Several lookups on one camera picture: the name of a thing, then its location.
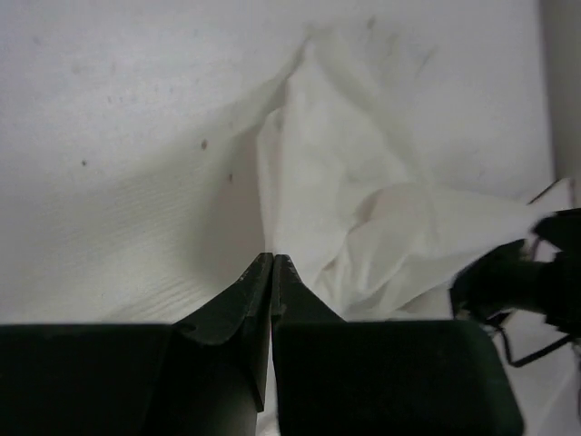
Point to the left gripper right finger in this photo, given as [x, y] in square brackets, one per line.
[333, 377]

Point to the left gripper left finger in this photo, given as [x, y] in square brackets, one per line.
[202, 375]

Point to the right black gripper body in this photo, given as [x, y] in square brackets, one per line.
[504, 279]

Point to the white tank top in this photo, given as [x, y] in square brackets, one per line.
[344, 194]

